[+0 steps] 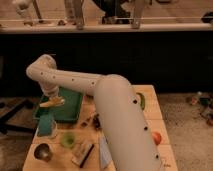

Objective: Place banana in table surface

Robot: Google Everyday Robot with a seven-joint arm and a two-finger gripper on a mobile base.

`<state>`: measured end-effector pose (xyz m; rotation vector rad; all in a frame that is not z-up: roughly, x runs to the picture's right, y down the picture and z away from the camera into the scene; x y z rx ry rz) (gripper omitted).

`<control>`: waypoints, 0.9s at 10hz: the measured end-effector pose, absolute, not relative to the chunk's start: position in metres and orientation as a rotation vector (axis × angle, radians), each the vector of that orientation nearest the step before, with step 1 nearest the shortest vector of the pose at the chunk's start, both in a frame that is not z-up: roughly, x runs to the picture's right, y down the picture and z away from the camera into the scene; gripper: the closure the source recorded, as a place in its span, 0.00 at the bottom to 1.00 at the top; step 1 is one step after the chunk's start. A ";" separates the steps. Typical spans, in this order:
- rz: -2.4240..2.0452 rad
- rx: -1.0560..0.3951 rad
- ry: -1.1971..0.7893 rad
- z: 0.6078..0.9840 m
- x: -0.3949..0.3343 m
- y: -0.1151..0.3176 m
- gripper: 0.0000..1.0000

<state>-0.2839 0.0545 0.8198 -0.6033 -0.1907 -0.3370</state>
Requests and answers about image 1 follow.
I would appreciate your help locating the metal cup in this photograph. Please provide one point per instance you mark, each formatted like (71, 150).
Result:
(43, 152)

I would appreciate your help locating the green cucumber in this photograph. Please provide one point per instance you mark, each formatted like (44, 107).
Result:
(142, 100)

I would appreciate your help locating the dark pine cone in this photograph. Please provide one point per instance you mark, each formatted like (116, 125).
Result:
(96, 122)

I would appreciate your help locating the black chair base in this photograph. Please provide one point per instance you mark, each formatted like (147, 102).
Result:
(5, 127)

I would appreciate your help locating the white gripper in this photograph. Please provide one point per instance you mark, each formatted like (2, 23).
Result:
(50, 90)

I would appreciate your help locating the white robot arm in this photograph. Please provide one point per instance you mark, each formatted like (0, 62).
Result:
(122, 120)

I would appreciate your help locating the green plastic cup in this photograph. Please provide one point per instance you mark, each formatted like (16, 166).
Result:
(68, 140)

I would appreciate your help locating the small metal spoon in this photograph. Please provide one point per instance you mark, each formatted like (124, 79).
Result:
(87, 121)

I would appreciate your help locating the green plastic tray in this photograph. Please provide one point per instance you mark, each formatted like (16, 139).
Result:
(66, 113)

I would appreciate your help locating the yellow banana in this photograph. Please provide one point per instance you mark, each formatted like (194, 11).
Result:
(56, 101)

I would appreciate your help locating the orange fruit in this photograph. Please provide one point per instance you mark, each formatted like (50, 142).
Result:
(157, 137)

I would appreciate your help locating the light blue folded cloth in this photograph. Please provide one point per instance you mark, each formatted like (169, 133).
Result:
(104, 153)

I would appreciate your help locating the teal sponge block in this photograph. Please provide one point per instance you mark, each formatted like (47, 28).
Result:
(45, 125)

